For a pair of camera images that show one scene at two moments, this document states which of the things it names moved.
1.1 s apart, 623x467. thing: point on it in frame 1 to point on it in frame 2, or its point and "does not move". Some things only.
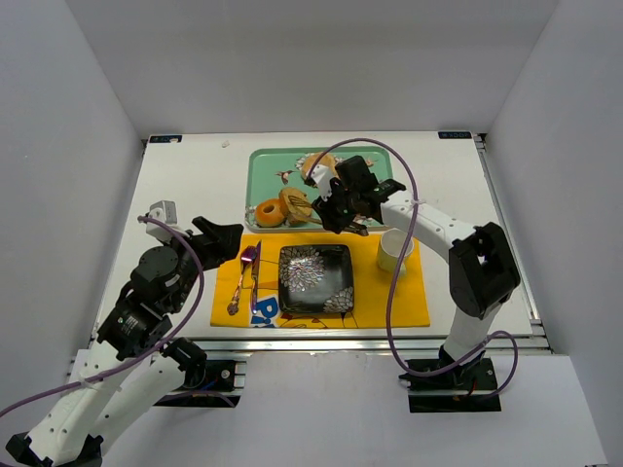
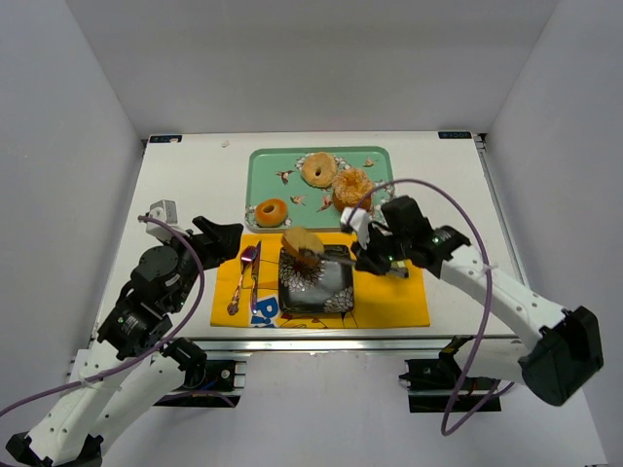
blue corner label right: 455,135 does not move
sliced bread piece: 297,215 to 303,243
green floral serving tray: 270,170 does not move
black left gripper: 201,244 does not move
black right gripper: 341,205 to 372,252
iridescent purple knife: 255,266 does not move
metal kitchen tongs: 353,228 to 343,254
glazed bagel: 318,159 does not move
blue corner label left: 165,138 does not move
